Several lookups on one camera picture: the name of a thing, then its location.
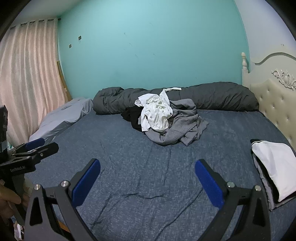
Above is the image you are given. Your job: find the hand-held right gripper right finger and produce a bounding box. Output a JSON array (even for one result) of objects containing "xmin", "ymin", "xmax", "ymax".
[{"xmin": 195, "ymin": 159, "xmax": 271, "ymax": 241}]

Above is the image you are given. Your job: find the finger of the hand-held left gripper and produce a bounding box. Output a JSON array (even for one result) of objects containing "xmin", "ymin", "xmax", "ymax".
[
  {"xmin": 10, "ymin": 138, "xmax": 45, "ymax": 153},
  {"xmin": 16, "ymin": 142, "xmax": 59, "ymax": 163}
]

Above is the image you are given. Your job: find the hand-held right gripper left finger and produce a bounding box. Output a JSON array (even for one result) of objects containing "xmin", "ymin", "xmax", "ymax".
[{"xmin": 24, "ymin": 159, "xmax": 101, "ymax": 241}]

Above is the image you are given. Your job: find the white long-sleeved shirt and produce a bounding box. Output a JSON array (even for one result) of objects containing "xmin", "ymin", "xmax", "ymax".
[{"xmin": 135, "ymin": 87, "xmax": 182, "ymax": 132}]

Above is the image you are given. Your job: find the person's left hand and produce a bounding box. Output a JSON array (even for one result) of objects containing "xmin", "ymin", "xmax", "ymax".
[{"xmin": 0, "ymin": 184, "xmax": 22, "ymax": 232}]

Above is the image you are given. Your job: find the grey folded garment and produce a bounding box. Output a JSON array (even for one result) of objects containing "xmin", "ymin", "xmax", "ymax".
[{"xmin": 253, "ymin": 154, "xmax": 296, "ymax": 211}]

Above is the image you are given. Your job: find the wooden board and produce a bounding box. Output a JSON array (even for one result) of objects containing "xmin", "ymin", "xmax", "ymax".
[{"xmin": 57, "ymin": 61, "xmax": 72, "ymax": 102}]

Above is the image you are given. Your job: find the pink curtain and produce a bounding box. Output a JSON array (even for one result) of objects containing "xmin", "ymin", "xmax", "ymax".
[{"xmin": 0, "ymin": 19, "xmax": 72, "ymax": 149}]

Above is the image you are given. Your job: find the dark grey duvet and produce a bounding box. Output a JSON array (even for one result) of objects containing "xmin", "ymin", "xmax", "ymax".
[{"xmin": 92, "ymin": 82, "xmax": 259, "ymax": 115}]

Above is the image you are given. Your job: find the cream tufted headboard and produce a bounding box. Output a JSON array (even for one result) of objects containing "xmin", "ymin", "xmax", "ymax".
[{"xmin": 240, "ymin": 44, "xmax": 296, "ymax": 149}]

